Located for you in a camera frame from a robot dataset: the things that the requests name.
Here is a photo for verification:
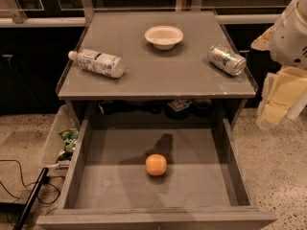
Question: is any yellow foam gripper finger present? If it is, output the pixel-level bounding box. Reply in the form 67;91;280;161
256;66;307;130
250;27;272;51

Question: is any clear plastic water bottle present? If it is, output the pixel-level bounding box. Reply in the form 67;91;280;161
68;49;125;79

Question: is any green snack bag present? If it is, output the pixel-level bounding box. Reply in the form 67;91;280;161
58;128;79;161

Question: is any black cable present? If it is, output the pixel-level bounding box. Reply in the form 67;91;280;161
0;159;66;216

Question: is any black flat device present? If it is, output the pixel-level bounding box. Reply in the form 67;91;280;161
12;168;49;230

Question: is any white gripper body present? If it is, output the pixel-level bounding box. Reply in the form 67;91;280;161
270;0;307;68

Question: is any clear plastic bin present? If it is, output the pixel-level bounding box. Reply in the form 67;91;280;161
40;105;76;172

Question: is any white bowl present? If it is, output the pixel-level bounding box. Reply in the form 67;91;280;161
145;26;183;50

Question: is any grey open drawer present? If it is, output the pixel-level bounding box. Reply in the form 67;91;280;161
37;120;276;230

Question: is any orange fruit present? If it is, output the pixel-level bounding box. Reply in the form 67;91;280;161
145;154;167;176

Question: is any green soda can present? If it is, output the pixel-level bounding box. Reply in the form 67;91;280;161
207;45;247;77

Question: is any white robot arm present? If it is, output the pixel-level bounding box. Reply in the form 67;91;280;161
251;0;307;130

